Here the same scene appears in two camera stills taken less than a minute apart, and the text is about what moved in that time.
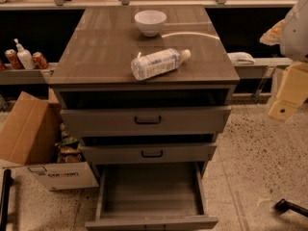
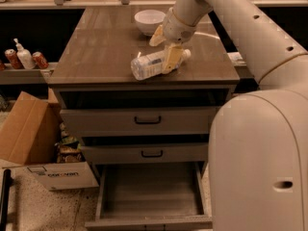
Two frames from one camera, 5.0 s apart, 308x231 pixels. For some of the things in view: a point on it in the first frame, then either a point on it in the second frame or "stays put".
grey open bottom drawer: [151, 196] stays put
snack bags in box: [69, 150] stays put
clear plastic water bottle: [158, 63] stays put
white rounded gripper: [295, 36] → [176, 29]
